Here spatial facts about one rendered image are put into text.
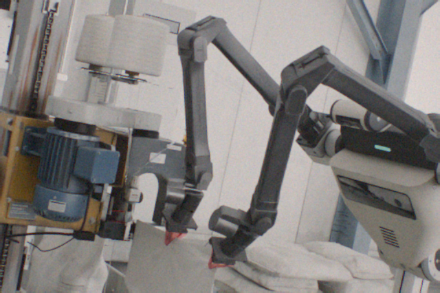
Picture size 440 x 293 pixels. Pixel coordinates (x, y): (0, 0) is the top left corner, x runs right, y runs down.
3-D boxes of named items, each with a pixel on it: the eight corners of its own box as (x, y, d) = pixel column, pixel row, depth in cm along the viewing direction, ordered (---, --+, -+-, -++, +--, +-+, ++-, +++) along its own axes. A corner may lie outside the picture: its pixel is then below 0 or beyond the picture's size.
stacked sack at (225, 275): (308, 301, 579) (312, 281, 578) (235, 300, 539) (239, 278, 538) (270, 283, 613) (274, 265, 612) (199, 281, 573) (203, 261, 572)
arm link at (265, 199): (313, 90, 179) (305, 64, 188) (287, 87, 178) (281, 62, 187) (273, 236, 203) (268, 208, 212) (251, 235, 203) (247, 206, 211)
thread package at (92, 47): (126, 73, 258) (137, 20, 257) (84, 64, 250) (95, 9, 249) (106, 69, 270) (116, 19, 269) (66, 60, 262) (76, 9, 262)
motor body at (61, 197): (91, 226, 230) (109, 139, 229) (40, 221, 221) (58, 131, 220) (71, 214, 243) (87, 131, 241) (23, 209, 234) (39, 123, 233)
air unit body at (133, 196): (137, 228, 254) (146, 178, 253) (123, 226, 251) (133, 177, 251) (130, 224, 258) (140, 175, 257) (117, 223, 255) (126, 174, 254)
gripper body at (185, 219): (159, 214, 240) (169, 195, 237) (188, 218, 246) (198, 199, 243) (166, 229, 236) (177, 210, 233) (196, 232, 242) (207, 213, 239)
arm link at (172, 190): (213, 172, 233) (200, 165, 240) (178, 165, 227) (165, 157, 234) (201, 212, 234) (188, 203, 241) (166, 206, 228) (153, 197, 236)
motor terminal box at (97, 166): (114, 193, 228) (122, 152, 228) (90, 192, 220) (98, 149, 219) (91, 186, 232) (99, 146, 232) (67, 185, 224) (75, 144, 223)
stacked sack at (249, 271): (320, 299, 538) (324, 278, 537) (265, 294, 518) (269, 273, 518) (270, 271, 597) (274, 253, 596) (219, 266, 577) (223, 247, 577)
